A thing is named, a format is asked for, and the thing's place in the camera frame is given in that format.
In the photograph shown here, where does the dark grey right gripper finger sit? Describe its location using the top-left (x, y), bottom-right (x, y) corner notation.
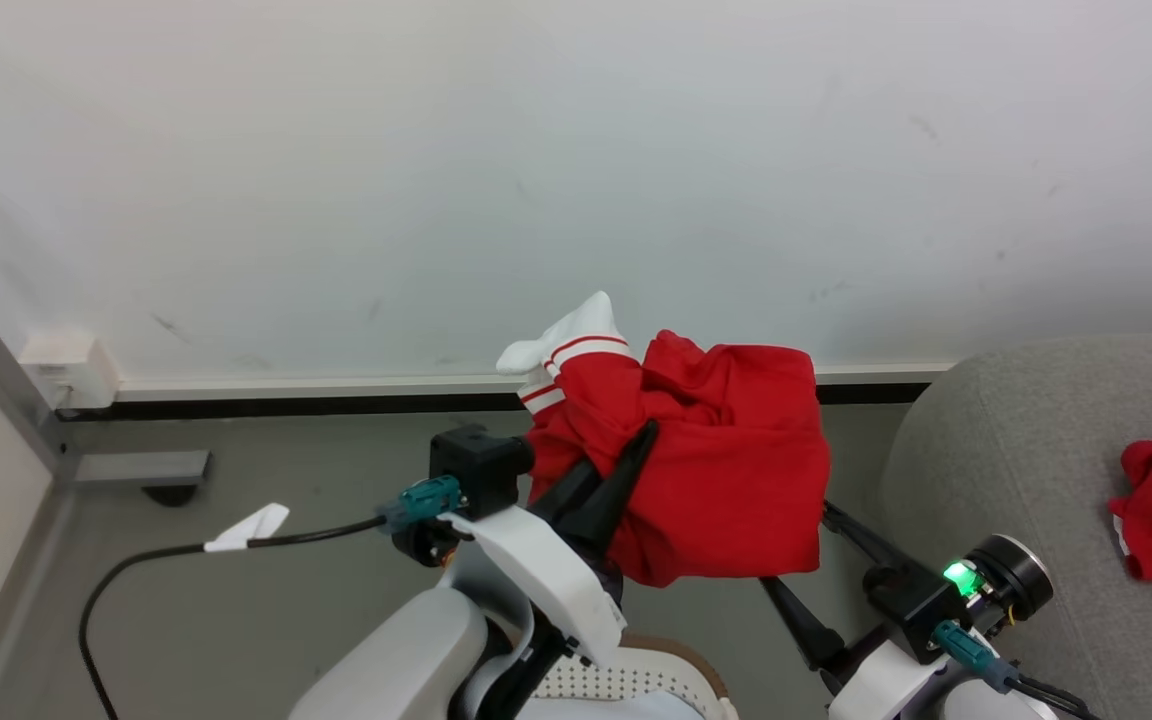
top-left (821, 502), bottom-right (913, 577)
top-left (759, 577), bottom-right (848, 672)

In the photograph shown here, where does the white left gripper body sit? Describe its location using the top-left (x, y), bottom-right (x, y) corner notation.
top-left (391, 505), bottom-right (629, 669)

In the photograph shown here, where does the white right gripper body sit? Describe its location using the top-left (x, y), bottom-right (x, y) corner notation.
top-left (820, 534), bottom-right (1055, 720)

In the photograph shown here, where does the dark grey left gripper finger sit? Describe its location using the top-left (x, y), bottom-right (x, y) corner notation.
top-left (531, 459), bottom-right (603, 532)
top-left (576, 421), bottom-right (660, 562)

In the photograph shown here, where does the red jacket with white sleeves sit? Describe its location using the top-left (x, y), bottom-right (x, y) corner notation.
top-left (496, 291), bottom-right (833, 589)

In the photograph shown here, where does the grey fabric sofa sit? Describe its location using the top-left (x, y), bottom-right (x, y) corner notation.
top-left (878, 332), bottom-right (1152, 720)

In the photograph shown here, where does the beige plastic laundry basket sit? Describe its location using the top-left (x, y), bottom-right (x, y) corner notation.
top-left (526, 632), bottom-right (740, 720)

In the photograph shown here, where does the white junction box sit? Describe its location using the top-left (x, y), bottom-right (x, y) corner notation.
top-left (20, 331), bottom-right (122, 411)

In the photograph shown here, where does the black cable with teal connector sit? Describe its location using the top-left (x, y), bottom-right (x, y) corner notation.
top-left (78, 476), bottom-right (465, 720)
top-left (931, 620), bottom-right (1107, 720)

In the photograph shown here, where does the white cable tag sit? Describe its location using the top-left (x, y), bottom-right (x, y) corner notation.
top-left (204, 503), bottom-right (291, 553)

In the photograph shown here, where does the grey metal frame foot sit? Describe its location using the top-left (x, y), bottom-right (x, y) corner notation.
top-left (74, 450), bottom-right (212, 488)

